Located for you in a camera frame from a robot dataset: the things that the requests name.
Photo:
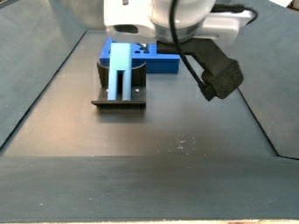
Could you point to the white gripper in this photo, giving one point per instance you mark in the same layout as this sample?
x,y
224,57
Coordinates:
x,y
140,21

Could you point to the light blue square-circle object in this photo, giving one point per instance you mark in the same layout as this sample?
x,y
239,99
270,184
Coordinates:
x,y
120,71

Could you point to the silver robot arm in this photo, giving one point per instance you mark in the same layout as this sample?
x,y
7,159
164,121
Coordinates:
x,y
140,21

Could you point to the black fixture stand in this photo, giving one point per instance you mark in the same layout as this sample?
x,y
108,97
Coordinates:
x,y
137,89

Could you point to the blue foam shape tray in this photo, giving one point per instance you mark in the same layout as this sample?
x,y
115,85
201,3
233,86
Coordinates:
x,y
157,63

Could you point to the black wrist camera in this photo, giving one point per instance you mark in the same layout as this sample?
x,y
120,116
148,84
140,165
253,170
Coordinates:
x,y
221,75

